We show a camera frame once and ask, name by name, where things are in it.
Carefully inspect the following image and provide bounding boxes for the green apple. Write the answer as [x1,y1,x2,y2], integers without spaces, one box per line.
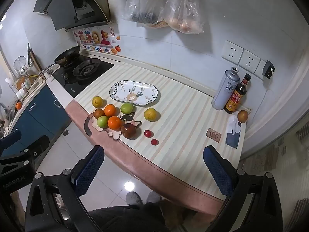
[97,116,108,129]
[121,103,134,115]

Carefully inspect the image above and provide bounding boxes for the orange tangerine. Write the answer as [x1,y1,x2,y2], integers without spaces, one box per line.
[104,104,117,118]
[107,116,123,131]

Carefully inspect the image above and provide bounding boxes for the dark red apple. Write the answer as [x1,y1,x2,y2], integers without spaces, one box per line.
[121,123,136,139]

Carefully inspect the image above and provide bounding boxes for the brownish dark orange fruit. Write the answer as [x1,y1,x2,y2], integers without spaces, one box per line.
[93,108,105,119]

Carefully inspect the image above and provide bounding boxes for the pear shaped yellow lemon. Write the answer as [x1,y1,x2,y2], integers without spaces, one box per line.
[92,96,104,108]

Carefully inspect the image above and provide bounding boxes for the red cherry tomato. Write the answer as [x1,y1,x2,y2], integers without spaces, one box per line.
[151,139,158,146]
[144,130,152,138]

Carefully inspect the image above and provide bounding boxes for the round yellow citrus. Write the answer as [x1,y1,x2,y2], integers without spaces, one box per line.
[144,108,157,122]

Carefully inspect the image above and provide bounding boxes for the small brown card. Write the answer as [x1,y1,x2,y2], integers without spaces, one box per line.
[206,128,222,142]

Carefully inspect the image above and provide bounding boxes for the blue tissue pack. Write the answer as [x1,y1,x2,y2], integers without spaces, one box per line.
[225,115,241,149]

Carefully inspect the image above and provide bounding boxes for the cat shaped mat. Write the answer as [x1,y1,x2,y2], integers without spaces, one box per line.
[84,112,142,140]

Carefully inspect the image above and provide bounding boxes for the blue kitchen cabinet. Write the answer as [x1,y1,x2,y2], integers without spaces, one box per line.
[13,86,71,146]

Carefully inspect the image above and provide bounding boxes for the orange fruit on far counter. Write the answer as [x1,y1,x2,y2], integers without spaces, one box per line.
[16,102,22,111]

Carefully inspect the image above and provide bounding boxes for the grey slipper left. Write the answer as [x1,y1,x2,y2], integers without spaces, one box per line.
[126,191,143,206]

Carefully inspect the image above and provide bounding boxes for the grey slipper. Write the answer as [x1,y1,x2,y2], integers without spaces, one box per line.
[146,191,162,204]
[126,191,143,206]

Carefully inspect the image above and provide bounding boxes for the brown fruit by bottle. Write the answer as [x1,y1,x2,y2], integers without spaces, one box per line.
[237,110,249,123]

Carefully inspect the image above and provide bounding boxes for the dark soy sauce bottle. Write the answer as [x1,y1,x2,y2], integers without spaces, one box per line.
[224,73,251,114]

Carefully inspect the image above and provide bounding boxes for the grey slipper right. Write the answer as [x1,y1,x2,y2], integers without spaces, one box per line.
[146,191,162,204]

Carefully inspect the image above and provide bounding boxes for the oval floral ceramic plate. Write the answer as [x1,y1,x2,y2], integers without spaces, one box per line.
[109,80,158,106]

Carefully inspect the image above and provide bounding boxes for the black gas stove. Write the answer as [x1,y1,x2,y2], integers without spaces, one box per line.
[52,55,114,98]

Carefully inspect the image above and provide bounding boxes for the grey spray can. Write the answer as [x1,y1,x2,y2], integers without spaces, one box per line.
[212,67,240,111]

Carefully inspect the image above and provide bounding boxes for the black frying pan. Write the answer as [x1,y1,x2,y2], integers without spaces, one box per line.
[38,46,80,75]

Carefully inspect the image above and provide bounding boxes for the black plug adapter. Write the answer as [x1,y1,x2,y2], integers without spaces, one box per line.
[262,60,275,79]

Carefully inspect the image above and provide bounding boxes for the black range hood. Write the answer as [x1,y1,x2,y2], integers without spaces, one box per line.
[34,0,111,31]

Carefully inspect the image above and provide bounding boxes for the plastic bag with eggs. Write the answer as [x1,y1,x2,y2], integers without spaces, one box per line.
[163,0,204,35]

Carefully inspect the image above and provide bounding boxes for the plastic bag dark contents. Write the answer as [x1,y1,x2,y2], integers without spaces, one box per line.
[123,0,168,28]

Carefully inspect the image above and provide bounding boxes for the wire dish rack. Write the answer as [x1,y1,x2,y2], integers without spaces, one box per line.
[4,55,42,95]

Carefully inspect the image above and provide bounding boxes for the white wall socket right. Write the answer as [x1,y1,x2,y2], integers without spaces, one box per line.
[239,50,261,74]

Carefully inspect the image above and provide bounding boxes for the white wall socket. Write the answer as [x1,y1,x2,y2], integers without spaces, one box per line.
[222,40,244,65]
[239,50,261,74]

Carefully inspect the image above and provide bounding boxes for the white wall socket left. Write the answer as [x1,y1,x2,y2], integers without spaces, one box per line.
[222,40,244,65]

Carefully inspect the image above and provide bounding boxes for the colourful wall sticker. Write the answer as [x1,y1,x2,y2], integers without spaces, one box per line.
[73,24,121,55]

